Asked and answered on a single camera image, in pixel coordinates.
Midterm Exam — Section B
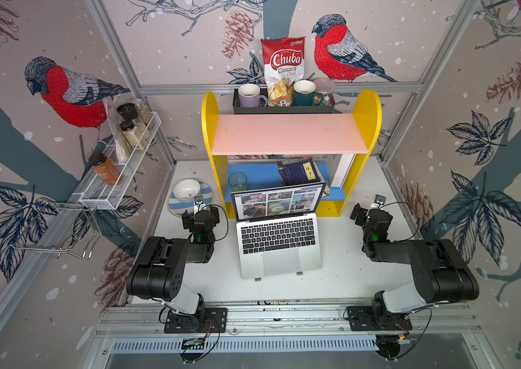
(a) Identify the silver laptop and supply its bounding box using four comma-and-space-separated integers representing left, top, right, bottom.
231, 182, 326, 280

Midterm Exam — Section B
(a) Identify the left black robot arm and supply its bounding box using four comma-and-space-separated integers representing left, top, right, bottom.
126, 204, 220, 321

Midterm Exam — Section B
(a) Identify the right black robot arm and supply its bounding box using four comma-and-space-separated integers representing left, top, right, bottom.
351, 204, 480, 318

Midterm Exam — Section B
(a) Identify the silver laptop stand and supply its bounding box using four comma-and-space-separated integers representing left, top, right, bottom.
254, 272, 304, 282

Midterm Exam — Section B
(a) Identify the black lid spice jar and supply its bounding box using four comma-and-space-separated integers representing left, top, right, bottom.
120, 121, 146, 151
116, 103, 149, 134

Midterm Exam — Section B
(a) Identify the blue striped plate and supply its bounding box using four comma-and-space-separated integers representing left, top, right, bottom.
168, 181, 213, 218

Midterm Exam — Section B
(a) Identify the white bowl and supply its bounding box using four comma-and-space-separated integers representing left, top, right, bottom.
173, 179, 201, 202

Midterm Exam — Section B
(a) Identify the green drinking glass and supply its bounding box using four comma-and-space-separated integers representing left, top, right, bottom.
228, 172, 248, 192

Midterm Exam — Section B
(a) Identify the white book upright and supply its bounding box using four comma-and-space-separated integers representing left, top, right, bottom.
331, 154, 355, 188

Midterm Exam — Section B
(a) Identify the yellow shelf unit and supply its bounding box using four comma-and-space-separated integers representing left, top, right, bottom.
201, 90, 382, 218

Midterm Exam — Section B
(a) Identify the dark blue book stack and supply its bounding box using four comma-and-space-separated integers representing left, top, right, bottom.
277, 158, 328, 186

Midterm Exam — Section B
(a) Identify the orange spice jar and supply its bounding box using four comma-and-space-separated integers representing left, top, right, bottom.
88, 152, 121, 186

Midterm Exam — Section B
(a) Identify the black tray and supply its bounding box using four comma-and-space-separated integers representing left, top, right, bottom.
232, 89, 335, 115

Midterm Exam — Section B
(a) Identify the clear spice jar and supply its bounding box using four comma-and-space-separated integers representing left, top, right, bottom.
132, 98, 153, 130

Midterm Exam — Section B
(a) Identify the purple mug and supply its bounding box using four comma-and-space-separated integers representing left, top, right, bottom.
237, 84, 268, 109

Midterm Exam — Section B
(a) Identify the green mug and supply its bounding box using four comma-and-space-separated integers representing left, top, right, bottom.
293, 80, 316, 107

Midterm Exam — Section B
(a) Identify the red chips bag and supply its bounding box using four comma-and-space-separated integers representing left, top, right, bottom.
261, 37, 305, 107

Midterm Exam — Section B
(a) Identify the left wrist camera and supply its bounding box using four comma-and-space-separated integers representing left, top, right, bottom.
193, 195, 205, 214

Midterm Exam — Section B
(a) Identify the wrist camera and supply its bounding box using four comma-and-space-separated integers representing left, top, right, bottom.
193, 195, 205, 214
371, 195, 387, 208

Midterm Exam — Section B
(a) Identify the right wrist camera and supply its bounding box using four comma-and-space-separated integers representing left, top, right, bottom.
371, 195, 387, 208

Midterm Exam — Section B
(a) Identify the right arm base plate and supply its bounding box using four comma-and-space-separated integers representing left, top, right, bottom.
343, 306, 413, 332

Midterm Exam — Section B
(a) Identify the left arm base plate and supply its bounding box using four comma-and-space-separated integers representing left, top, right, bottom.
164, 307, 228, 334

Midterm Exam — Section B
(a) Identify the white wire spice rack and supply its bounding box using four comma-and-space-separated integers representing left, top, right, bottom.
78, 110, 162, 211

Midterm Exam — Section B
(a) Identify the wire hook rack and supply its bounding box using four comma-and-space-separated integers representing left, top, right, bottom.
8, 203, 102, 261

